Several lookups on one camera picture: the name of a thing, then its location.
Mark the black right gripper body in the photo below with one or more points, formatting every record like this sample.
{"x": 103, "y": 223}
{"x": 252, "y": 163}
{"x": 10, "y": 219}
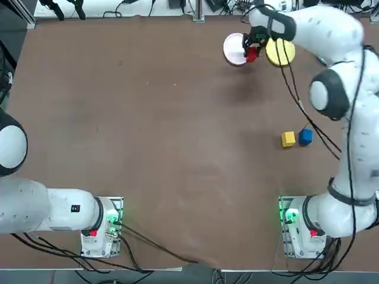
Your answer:
{"x": 257, "y": 34}

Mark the red cube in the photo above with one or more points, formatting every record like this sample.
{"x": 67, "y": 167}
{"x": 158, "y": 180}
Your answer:
{"x": 252, "y": 55}

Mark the yellow cube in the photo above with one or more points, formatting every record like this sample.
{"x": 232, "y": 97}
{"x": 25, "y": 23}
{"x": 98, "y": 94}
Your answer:
{"x": 288, "y": 139}

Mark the blue cube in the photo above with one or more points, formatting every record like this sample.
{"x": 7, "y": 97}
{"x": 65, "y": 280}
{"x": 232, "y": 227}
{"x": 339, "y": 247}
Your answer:
{"x": 305, "y": 137}

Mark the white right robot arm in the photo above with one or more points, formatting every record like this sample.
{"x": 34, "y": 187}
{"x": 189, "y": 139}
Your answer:
{"x": 331, "y": 29}

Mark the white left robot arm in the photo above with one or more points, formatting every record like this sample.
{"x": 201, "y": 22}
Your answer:
{"x": 59, "y": 210}

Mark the white plate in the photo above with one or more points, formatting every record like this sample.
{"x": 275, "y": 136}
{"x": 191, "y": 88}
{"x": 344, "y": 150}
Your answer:
{"x": 232, "y": 48}

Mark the yellow plate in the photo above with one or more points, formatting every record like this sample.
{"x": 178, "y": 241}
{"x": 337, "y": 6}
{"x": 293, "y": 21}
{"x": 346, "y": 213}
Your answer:
{"x": 274, "y": 54}

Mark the black stand leg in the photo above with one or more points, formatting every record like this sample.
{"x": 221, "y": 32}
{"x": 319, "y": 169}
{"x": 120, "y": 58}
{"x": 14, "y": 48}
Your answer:
{"x": 80, "y": 10}
{"x": 57, "y": 10}

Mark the aluminium corner bracket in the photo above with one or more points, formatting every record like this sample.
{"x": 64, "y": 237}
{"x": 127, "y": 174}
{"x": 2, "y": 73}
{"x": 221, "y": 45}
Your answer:
{"x": 374, "y": 17}
{"x": 31, "y": 22}

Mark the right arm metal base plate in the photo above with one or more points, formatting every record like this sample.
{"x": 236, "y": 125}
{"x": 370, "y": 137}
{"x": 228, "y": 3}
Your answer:
{"x": 282, "y": 207}

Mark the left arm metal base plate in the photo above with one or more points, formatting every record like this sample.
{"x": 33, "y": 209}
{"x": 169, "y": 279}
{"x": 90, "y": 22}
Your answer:
{"x": 118, "y": 204}

